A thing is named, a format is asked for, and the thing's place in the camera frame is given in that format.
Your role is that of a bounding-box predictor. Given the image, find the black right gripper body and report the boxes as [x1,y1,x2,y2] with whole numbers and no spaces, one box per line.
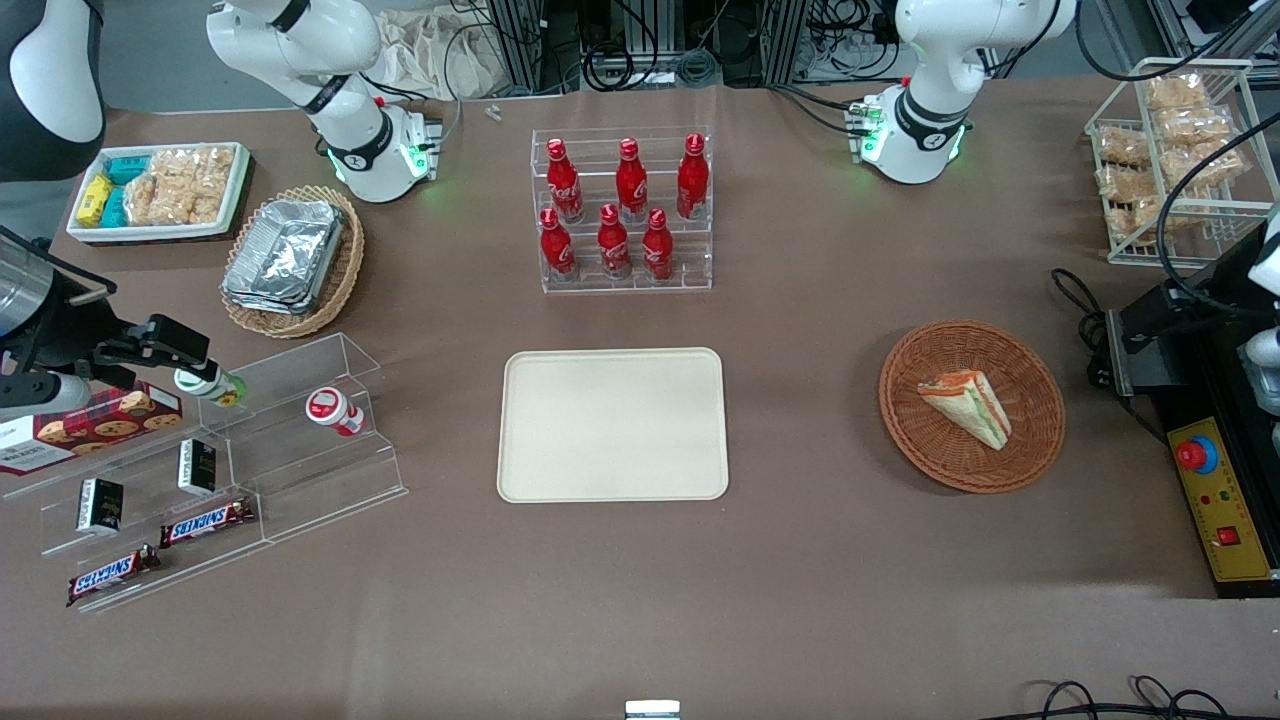
[0,268,137,389]

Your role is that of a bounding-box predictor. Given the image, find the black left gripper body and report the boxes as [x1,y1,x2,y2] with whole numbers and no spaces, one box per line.
[1195,228,1280,331]

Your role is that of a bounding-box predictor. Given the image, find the triangular sandwich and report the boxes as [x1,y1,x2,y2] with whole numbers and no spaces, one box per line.
[918,370,1013,451]

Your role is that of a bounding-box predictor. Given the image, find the white rectangular snack tray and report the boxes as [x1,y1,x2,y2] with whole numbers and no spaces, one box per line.
[67,142,253,246]

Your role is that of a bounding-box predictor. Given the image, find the silver foil tray stack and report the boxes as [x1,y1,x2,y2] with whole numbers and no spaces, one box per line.
[222,198,347,317]

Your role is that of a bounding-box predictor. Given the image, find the light wicker basket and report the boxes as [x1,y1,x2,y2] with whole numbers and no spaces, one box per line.
[220,185,366,340]

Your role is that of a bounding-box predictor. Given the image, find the brown wicker basket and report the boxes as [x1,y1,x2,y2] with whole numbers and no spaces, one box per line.
[879,319,1067,495]

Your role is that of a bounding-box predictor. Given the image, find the beige plastic tray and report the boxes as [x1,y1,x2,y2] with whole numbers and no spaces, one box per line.
[497,347,730,503]

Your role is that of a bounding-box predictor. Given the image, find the green white small bottle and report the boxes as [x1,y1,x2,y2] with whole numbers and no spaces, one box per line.
[174,367,247,409]

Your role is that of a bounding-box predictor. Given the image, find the black countertop appliance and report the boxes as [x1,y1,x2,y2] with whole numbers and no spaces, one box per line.
[1088,285,1280,599]

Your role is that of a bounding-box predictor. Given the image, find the red tartan cookie box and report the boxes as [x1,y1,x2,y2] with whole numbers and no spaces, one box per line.
[0,383,185,477]

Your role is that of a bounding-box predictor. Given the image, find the bagged fried snack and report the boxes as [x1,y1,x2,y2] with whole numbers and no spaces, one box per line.
[1098,165,1163,203]
[1155,106,1237,147]
[1144,74,1208,111]
[1108,195,1196,244]
[1163,140,1248,189]
[1096,127,1153,168]

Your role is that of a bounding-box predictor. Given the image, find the small black box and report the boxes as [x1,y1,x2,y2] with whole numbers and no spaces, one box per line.
[177,438,219,498]
[77,477,125,534]

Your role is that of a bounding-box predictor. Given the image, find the yellow snack packet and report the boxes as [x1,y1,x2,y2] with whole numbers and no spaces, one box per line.
[78,174,114,227]

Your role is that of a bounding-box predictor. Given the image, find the bagged rice crackers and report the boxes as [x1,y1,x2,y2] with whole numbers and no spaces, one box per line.
[150,147,237,196]
[124,175,227,227]

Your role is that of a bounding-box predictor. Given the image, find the red capped white bottle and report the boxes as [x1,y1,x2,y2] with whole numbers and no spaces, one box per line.
[305,387,367,438]

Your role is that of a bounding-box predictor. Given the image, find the snickers chocolate bar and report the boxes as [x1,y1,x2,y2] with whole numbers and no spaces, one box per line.
[66,545,162,609]
[160,497,257,550]

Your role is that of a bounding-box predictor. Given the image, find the clear acrylic step shelf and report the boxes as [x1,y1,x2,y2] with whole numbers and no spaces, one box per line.
[0,333,409,614]

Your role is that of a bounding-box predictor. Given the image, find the yellow control panel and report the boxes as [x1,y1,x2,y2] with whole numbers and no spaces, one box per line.
[1167,416,1278,585]

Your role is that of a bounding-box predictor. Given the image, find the beige cloth bag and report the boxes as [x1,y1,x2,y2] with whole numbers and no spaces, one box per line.
[375,8,503,103]

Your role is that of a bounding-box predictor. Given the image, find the red cola bottle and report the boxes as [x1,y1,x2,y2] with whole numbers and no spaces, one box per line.
[615,138,649,224]
[597,204,634,280]
[641,208,676,282]
[676,133,711,221]
[546,138,585,224]
[540,208,578,282]

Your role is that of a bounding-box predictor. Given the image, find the clear acrylic bottle rack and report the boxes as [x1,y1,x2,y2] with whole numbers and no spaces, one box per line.
[530,126,714,295]

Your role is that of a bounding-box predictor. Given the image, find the white wire rack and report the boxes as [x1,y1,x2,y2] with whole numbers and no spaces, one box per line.
[1085,57,1280,269]

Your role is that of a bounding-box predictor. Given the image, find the black appliance power cable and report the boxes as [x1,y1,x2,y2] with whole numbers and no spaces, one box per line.
[1050,267,1113,393]

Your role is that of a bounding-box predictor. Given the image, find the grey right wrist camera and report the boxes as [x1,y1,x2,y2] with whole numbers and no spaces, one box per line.
[0,373,93,422]

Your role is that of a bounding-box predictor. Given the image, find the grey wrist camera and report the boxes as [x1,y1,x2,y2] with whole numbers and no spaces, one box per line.
[1243,328,1280,416]
[0,373,93,422]

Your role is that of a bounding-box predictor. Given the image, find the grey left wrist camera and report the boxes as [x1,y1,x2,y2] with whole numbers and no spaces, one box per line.
[1243,328,1280,416]

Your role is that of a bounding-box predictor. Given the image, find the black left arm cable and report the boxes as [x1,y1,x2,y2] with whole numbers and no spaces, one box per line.
[1072,0,1280,301]

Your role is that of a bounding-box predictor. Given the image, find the black floor cables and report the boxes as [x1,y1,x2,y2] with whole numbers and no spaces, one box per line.
[1005,676,1233,720]

